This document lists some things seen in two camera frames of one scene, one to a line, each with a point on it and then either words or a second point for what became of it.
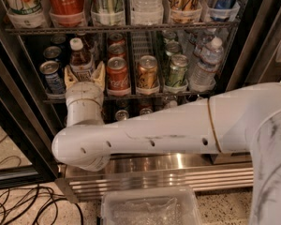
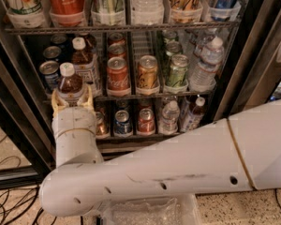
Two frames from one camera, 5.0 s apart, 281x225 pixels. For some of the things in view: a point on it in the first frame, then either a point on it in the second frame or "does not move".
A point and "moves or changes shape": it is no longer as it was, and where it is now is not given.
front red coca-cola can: x=118 y=82 does not move
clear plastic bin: x=149 y=205 does not move
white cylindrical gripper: x=84 y=91 -> x=74 y=120
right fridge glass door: x=263 y=53 does not move
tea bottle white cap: x=76 y=44 moves or changes shape
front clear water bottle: x=205 y=71 does not move
